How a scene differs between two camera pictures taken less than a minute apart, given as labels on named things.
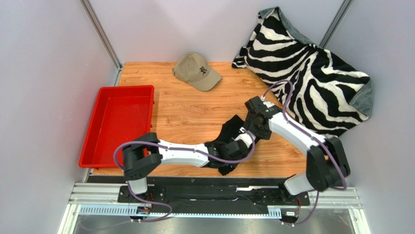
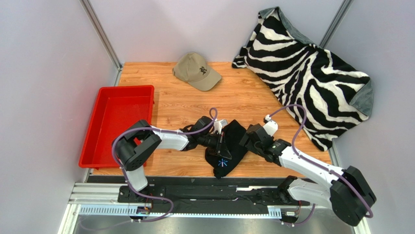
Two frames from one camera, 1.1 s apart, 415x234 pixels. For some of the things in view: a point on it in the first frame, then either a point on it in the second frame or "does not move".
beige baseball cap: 192,68 does not move
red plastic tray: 120,114 does not move
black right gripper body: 242,126 -> 247,140
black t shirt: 219,157 does not move
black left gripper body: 236,159 -> 214,143
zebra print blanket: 329,94 does not move
